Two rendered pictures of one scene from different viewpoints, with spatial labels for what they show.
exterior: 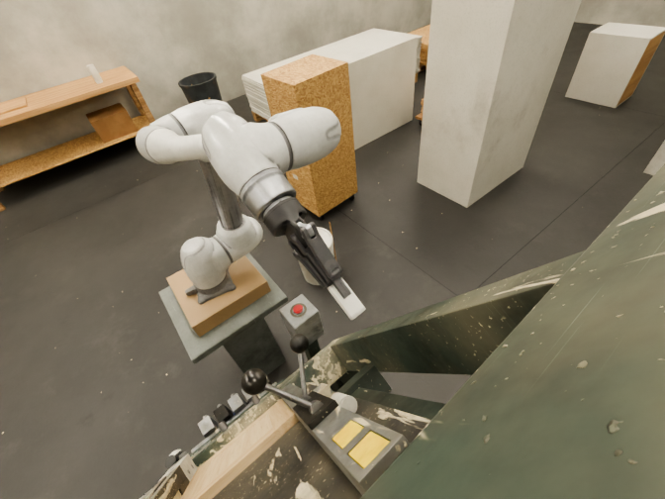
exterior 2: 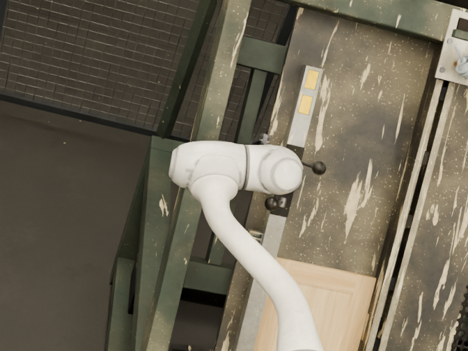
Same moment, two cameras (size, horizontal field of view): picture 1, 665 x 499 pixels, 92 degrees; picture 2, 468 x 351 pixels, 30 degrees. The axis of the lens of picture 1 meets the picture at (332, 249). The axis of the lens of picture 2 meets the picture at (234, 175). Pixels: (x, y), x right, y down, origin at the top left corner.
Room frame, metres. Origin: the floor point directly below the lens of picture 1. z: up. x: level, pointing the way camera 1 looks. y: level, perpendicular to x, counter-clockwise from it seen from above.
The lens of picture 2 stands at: (2.13, 0.57, 2.81)
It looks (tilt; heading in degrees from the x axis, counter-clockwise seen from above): 35 degrees down; 198
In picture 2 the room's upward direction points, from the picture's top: 21 degrees clockwise
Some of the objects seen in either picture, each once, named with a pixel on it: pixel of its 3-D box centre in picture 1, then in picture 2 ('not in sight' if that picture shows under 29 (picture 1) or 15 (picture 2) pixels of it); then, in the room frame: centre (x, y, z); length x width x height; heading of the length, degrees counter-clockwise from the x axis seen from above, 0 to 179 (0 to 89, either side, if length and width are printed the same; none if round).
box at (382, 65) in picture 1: (366, 89); not in sight; (4.08, -0.74, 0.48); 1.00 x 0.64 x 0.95; 121
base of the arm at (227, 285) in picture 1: (208, 282); not in sight; (1.05, 0.62, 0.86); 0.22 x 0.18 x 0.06; 110
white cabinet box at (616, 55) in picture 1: (612, 64); not in sight; (3.85, -3.67, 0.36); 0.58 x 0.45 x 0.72; 31
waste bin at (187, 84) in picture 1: (206, 102); not in sight; (4.99, 1.44, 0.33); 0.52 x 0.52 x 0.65
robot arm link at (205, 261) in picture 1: (203, 259); not in sight; (1.07, 0.59, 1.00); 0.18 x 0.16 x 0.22; 129
